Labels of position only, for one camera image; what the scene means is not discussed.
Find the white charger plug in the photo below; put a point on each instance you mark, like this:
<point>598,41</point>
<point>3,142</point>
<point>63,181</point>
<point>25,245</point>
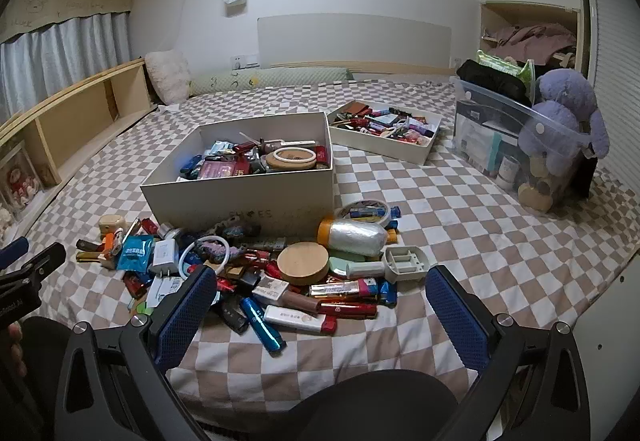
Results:
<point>167,257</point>

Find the person's left hand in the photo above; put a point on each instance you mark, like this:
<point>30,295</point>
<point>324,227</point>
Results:
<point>12,342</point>

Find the white lighter with red cap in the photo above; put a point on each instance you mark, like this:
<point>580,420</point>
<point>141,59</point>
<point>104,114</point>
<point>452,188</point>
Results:
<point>295,318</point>

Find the white fluffy pillow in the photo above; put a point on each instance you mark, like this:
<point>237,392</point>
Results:
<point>167,76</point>

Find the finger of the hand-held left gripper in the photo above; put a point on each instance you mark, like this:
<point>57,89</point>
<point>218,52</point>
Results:
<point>14,249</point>
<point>42,263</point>

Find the round wooden lid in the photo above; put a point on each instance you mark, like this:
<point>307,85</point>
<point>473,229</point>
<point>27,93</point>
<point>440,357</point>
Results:
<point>302,263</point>

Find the framed figurine display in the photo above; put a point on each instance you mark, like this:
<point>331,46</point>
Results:
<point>20,181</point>

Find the blue snack packet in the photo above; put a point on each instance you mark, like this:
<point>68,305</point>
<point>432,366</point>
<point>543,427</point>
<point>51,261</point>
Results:
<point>135,253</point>

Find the white slatted door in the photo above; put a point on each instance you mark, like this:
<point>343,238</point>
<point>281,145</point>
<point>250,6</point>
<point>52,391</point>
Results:
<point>615,46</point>

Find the black cloth bag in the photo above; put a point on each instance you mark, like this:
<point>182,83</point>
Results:
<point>492,81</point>

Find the small beige round case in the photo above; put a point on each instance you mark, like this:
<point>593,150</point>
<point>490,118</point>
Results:
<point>112,225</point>

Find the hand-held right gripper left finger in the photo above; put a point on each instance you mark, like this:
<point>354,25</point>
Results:
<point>185,316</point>

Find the purple fuzzy trinket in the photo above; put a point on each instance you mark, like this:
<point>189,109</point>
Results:
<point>210,251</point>

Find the scattered pile of lighters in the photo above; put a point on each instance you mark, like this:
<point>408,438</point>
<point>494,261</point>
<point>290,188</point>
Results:
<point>265,326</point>

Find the wooden bed frame rail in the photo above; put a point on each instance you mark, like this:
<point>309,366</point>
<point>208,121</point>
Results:
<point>400,69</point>

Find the plain cork coaster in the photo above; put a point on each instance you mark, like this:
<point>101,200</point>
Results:
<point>290,156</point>

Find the plastic wrap roll orange cap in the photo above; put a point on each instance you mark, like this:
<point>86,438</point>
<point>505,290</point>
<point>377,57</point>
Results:
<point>357,237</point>

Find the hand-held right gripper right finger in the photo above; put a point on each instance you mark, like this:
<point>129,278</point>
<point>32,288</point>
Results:
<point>460,316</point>

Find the shallow white box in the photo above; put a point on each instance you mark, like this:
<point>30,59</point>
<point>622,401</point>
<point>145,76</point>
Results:
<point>385,148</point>

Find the beige printed curtain valance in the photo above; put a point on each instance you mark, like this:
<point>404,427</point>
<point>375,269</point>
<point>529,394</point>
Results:
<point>65,1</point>

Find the clear plastic storage bin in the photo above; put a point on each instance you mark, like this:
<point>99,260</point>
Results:
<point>500,141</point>

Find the beige tape roll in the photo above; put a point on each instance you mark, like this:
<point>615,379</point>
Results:
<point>382,217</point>

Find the white shoe box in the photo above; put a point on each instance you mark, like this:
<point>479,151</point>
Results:
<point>240,206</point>

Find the green white packet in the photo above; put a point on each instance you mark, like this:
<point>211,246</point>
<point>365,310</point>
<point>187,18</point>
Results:
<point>495,61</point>

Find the pink clothes pile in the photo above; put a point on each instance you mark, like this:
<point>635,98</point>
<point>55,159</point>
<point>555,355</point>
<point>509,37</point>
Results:
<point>530,41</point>

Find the purple plush toy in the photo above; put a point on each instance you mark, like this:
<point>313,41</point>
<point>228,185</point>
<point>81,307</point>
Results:
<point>565,96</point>

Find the wooden bedside shelf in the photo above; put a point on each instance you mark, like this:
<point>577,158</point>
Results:
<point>60,121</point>

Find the mint green round mirror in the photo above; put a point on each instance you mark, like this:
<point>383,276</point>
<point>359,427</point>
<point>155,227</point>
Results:
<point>342,266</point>

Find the green long bolster pillow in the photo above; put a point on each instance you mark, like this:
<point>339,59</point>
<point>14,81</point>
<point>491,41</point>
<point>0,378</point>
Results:
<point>275,80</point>

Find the grey white curtain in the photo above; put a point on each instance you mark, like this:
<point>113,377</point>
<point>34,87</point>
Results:
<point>65,51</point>

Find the gold lighter with pink cap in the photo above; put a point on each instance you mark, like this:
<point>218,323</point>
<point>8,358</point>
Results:
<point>332,289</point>

